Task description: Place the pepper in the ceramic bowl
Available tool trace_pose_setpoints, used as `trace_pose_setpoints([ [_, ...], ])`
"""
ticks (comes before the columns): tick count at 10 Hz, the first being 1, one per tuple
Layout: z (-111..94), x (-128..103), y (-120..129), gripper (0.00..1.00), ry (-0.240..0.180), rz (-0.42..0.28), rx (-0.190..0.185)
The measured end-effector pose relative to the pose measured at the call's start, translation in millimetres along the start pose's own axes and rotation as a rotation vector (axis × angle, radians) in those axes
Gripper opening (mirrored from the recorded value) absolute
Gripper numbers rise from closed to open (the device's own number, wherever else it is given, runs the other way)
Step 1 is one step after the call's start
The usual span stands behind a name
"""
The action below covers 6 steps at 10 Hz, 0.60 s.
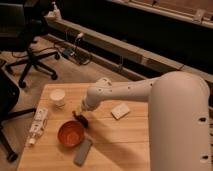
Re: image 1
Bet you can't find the white spray bottle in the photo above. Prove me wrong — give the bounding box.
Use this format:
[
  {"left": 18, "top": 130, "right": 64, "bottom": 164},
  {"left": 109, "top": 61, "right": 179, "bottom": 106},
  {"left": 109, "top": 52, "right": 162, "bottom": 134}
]
[{"left": 48, "top": 2, "right": 61, "bottom": 19}]

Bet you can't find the white rectangular block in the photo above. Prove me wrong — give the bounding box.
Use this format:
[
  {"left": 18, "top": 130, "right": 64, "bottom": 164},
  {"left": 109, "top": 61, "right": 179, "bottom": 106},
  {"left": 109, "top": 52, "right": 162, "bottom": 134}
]
[{"left": 111, "top": 103, "right": 130, "bottom": 120}]

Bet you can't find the black office chair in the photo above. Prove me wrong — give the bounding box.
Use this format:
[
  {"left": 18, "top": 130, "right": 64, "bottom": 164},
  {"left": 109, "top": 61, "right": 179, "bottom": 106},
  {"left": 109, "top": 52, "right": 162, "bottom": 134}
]
[{"left": 0, "top": 0, "right": 60, "bottom": 88}]

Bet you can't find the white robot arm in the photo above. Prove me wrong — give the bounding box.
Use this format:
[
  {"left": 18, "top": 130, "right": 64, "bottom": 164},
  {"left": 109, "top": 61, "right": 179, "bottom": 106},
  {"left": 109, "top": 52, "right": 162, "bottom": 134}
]
[{"left": 81, "top": 71, "right": 213, "bottom": 171}]

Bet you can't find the black chair at left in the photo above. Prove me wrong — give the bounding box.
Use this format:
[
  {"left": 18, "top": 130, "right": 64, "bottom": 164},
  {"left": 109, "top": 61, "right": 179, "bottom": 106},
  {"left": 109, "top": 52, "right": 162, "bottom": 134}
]
[{"left": 0, "top": 58, "right": 36, "bottom": 163}]

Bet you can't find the power strip on floor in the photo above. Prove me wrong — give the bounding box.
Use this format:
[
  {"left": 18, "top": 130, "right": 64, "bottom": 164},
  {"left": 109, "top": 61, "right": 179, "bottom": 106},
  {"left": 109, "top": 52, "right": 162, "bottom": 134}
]
[{"left": 61, "top": 48, "right": 90, "bottom": 65}]

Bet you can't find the brown ceramic bowl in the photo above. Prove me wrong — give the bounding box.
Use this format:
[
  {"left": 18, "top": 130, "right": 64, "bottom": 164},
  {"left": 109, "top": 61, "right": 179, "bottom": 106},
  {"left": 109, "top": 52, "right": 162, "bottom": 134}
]
[{"left": 57, "top": 121, "right": 85, "bottom": 147}]

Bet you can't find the grey rectangular sponge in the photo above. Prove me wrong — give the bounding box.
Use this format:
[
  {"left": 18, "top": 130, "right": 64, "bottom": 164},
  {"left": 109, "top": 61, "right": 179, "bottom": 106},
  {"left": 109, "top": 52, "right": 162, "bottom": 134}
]
[{"left": 74, "top": 138, "right": 92, "bottom": 166}]

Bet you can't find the dark red pepper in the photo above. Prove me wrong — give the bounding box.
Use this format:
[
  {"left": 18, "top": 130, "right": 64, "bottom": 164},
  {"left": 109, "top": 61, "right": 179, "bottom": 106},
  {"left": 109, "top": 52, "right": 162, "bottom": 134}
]
[{"left": 72, "top": 111, "right": 89, "bottom": 128}]

